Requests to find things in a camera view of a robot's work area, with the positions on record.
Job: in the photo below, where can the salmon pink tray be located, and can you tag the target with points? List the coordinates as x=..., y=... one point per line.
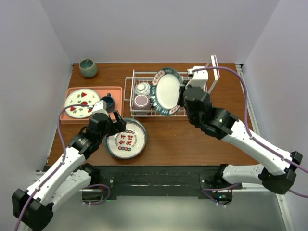
x=116, y=93

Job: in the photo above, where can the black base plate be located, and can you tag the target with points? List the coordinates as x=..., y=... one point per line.
x=190, y=181

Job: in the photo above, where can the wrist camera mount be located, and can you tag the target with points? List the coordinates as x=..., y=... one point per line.
x=99, y=109
x=199, y=77

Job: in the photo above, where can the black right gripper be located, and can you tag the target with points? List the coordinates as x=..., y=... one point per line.
x=180, y=100

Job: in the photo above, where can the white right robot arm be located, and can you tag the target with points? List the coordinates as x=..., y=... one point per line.
x=276, y=167

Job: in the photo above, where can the white wire dish rack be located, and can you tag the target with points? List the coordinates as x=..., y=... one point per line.
x=139, y=76

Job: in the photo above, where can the watermelon pattern white plate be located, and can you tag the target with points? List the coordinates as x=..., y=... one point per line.
x=85, y=98

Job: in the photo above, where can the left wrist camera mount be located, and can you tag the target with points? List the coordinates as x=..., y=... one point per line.
x=99, y=109

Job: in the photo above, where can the grey-green beaded rim plate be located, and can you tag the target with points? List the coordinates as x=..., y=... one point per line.
x=142, y=125

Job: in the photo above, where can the green ceramic cup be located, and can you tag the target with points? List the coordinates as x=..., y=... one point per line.
x=88, y=68

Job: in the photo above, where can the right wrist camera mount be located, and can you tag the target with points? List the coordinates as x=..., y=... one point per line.
x=199, y=77

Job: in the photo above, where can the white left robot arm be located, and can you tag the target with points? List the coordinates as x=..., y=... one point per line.
x=34, y=207

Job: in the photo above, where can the blue floral ceramic bowl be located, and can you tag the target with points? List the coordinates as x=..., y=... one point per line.
x=143, y=88

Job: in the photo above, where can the dark blue small mug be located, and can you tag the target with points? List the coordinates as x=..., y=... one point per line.
x=110, y=103

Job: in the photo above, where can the red Chinese text white plate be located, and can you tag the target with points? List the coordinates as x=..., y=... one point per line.
x=126, y=142

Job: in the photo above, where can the purple mug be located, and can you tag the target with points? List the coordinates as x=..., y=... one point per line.
x=141, y=105

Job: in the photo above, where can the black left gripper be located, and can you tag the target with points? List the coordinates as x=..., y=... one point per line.
x=118, y=127

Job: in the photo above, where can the green rimmed white plate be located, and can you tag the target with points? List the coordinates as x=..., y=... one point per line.
x=164, y=91

